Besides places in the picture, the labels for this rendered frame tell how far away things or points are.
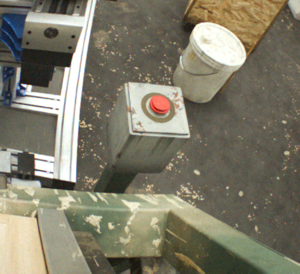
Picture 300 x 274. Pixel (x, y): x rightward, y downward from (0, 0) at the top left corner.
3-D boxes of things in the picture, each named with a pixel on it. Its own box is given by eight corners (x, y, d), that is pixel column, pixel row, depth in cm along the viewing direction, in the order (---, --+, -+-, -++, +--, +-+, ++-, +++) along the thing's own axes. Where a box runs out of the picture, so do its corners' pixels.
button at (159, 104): (165, 101, 79) (169, 95, 77) (168, 118, 77) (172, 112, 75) (146, 99, 78) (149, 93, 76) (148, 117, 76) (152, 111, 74)
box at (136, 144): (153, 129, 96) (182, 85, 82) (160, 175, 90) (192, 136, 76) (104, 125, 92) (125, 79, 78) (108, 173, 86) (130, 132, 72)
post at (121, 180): (90, 224, 154) (143, 140, 94) (91, 237, 151) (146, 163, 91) (77, 223, 152) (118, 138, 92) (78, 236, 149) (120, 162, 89)
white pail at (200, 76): (216, 70, 226) (249, 21, 188) (224, 112, 210) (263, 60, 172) (166, 58, 217) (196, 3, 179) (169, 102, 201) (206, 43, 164)
